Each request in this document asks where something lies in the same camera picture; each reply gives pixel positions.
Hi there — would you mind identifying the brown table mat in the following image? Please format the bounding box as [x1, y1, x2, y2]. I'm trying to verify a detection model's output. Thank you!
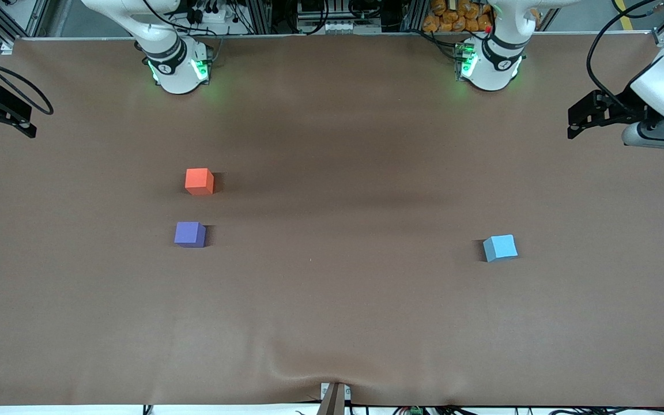
[0, 33, 664, 408]

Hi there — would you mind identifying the light blue foam block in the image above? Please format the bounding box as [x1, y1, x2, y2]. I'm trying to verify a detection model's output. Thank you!
[483, 234, 519, 263]

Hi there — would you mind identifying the bag of orange items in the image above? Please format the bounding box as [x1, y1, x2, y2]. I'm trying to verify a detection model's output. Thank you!
[422, 0, 494, 33]

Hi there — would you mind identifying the purple foam block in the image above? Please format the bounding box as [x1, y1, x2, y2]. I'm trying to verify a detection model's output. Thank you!
[174, 221, 207, 248]

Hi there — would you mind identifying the orange foam block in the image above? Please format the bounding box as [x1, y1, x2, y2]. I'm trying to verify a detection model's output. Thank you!
[185, 168, 215, 196]

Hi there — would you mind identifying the white terminal block row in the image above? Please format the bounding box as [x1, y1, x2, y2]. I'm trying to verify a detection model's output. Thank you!
[297, 20, 384, 35]

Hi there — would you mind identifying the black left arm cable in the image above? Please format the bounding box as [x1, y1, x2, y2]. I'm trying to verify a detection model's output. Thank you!
[587, 0, 664, 111]

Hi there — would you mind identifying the white power strip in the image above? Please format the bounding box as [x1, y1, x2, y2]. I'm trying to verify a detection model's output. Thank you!
[191, 5, 230, 25]

